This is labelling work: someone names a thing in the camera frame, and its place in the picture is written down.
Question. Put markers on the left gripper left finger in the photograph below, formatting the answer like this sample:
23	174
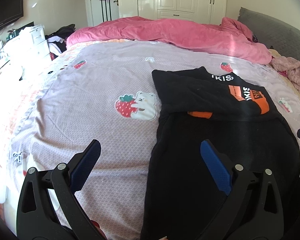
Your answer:
48	208

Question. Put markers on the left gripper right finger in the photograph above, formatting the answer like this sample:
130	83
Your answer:
252	208

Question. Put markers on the black long-sleeve shirt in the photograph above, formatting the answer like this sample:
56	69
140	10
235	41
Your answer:
241	121

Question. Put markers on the dark clothes pile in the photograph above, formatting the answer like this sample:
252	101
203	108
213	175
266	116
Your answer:
57	41

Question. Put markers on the fluffy pink garment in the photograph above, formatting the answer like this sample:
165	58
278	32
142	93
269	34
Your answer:
295	70

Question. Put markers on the grey quilted headboard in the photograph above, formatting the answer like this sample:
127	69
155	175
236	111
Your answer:
272	32

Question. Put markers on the pink quilt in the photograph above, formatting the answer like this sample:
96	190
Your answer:
230	38

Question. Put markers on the lilac patterned bed sheet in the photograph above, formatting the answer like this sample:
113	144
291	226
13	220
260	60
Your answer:
106	92

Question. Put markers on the white drawer cabinet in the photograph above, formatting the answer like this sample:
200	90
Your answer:
28	53

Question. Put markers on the black wall television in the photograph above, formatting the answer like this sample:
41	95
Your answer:
10	11

